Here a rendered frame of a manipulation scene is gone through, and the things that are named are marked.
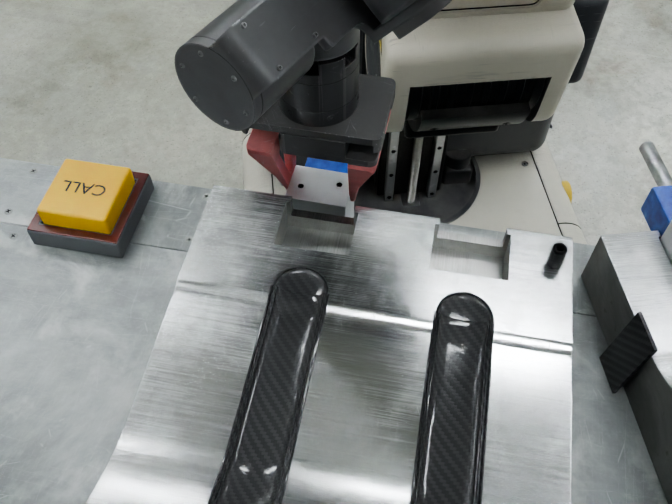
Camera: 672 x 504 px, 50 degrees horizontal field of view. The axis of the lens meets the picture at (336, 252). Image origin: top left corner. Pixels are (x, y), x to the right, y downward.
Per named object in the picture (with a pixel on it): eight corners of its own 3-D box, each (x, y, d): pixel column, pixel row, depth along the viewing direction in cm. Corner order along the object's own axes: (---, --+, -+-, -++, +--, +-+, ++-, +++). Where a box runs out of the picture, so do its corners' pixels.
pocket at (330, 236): (290, 226, 55) (288, 195, 52) (358, 236, 54) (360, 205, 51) (276, 274, 52) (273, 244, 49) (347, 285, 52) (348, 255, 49)
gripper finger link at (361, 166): (373, 232, 56) (376, 148, 49) (285, 217, 57) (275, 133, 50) (388, 169, 60) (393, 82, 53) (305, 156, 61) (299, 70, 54)
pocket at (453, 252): (430, 247, 54) (436, 216, 51) (501, 258, 53) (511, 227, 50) (423, 297, 51) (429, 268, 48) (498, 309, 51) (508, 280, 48)
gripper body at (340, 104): (380, 160, 50) (384, 76, 44) (240, 138, 51) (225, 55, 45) (395, 97, 54) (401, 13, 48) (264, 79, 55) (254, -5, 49)
